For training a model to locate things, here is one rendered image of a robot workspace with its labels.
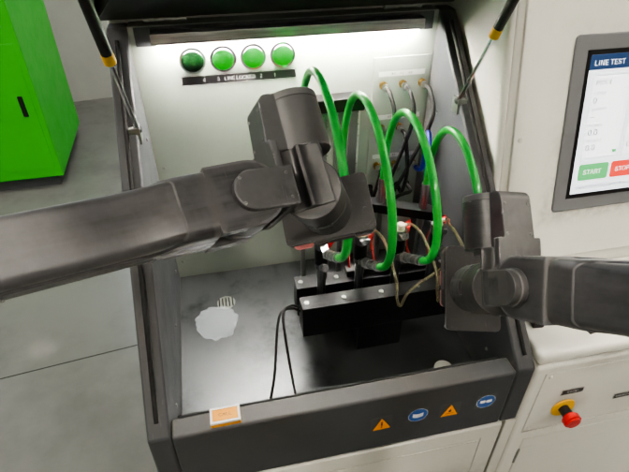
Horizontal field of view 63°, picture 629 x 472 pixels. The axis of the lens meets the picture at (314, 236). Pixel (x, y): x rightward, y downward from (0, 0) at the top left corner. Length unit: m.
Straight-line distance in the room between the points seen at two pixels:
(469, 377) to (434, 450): 0.22
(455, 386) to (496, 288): 0.51
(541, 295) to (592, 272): 0.05
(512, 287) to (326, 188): 0.18
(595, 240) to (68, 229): 1.09
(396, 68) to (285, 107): 0.71
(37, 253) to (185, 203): 0.11
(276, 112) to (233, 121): 0.66
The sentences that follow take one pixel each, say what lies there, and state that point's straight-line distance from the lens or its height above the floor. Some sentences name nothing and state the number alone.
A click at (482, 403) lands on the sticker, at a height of 0.87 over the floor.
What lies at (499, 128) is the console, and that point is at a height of 1.29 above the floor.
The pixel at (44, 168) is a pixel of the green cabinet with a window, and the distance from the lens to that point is 3.58.
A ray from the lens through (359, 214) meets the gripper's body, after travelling 0.56.
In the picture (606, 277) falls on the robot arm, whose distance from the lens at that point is 0.44.
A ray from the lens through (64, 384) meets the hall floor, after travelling 2.36.
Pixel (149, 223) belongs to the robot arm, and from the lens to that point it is 0.41.
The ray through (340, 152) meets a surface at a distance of 0.75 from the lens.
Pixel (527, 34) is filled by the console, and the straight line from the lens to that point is 1.04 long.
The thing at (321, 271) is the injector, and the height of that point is 1.04.
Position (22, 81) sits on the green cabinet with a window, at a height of 0.69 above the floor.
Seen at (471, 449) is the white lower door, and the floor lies 0.70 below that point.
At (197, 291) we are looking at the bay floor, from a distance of 1.32.
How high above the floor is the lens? 1.71
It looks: 37 degrees down
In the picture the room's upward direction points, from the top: straight up
